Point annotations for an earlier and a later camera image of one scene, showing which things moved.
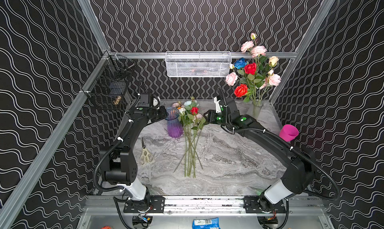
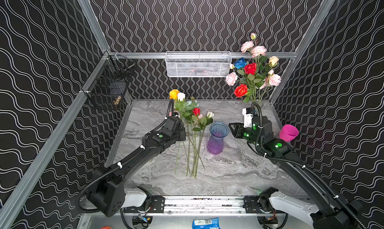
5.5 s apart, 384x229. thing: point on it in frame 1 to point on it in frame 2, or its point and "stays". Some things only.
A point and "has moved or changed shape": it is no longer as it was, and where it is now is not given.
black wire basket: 110,87 stays
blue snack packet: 206,223 stays
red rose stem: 250,69 stays
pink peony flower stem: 256,51 stays
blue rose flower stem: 240,63 stays
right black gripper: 212,117 to 237,130
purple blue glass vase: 174,124 has moved or changed shape
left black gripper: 162,112 to 180,129
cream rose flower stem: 273,61 stays
